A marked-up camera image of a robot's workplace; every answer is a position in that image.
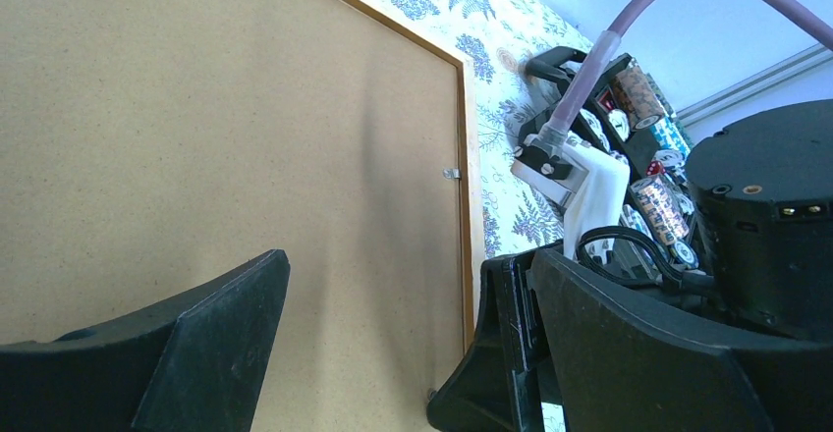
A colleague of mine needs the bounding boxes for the aluminium rail frame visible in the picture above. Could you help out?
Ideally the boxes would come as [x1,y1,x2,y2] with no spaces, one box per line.
[677,43,832,127]

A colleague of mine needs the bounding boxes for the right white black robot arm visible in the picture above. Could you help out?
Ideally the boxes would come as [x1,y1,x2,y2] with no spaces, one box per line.
[426,100,832,431]

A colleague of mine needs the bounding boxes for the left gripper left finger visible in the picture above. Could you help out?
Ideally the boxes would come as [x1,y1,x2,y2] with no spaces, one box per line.
[1,249,291,431]

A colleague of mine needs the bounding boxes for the black poker chip case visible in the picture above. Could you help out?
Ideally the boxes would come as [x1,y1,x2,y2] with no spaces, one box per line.
[517,45,704,281]

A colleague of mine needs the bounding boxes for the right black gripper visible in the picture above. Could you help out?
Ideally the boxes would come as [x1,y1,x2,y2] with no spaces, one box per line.
[425,135,724,432]

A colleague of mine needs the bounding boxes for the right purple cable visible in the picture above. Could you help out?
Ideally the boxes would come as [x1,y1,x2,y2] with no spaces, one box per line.
[536,0,833,150]

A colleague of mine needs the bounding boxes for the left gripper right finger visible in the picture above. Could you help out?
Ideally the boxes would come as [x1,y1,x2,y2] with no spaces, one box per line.
[531,249,832,431]

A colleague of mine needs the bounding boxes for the floral patterned table mat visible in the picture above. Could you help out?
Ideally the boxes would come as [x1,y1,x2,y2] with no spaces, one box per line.
[292,0,590,431]

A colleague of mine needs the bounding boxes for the brown cardboard backing board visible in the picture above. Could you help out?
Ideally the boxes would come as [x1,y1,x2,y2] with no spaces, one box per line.
[1,0,468,431]

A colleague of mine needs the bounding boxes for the wooden picture frame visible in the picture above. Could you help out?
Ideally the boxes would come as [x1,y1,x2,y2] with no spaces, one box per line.
[254,0,484,431]

